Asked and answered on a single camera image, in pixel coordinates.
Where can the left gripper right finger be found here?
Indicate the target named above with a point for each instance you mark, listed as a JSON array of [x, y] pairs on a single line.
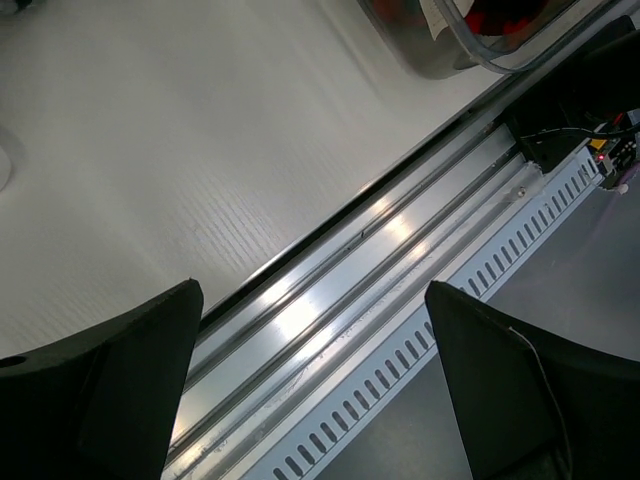
[[530, 404]]

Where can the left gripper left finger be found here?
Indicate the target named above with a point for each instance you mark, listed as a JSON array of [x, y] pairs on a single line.
[[102, 403]]

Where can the red black plaid shirt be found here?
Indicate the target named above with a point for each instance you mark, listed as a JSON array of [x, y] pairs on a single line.
[[486, 18]]

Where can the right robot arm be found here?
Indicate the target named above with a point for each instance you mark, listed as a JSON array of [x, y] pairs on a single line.
[[605, 81]]

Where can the clear plastic bin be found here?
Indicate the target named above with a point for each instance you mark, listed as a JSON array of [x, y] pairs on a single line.
[[457, 49]]

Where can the aluminium front rail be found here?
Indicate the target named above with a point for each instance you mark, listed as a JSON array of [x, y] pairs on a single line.
[[281, 382]]

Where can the slotted cable duct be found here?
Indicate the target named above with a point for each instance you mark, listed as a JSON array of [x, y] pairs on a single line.
[[349, 383]]

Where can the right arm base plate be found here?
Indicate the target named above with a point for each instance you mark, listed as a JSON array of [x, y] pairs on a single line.
[[545, 121]]

